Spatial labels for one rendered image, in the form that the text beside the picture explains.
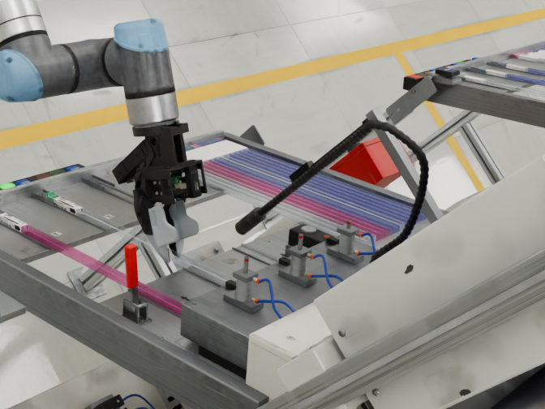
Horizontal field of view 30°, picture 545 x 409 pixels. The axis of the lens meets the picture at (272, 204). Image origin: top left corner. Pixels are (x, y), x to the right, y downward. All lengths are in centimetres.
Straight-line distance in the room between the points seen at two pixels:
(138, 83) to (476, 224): 69
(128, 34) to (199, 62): 182
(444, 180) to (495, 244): 287
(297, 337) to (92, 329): 33
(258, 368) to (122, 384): 65
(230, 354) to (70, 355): 131
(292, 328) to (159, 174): 37
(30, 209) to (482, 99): 130
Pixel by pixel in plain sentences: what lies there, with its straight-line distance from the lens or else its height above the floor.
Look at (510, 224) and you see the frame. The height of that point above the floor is 165.
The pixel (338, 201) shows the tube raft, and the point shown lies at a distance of 181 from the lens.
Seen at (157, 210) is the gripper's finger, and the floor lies 101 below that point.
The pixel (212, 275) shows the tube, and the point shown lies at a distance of 151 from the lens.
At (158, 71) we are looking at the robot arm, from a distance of 149.
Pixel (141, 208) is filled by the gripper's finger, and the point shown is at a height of 100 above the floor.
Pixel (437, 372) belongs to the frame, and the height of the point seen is 149.
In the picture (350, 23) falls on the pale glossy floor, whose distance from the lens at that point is 394.
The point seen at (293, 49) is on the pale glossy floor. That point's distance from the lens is 363.
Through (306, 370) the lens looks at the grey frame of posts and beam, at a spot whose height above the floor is 136.
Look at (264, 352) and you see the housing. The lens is 121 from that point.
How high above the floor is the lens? 215
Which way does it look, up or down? 43 degrees down
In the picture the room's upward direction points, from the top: 52 degrees clockwise
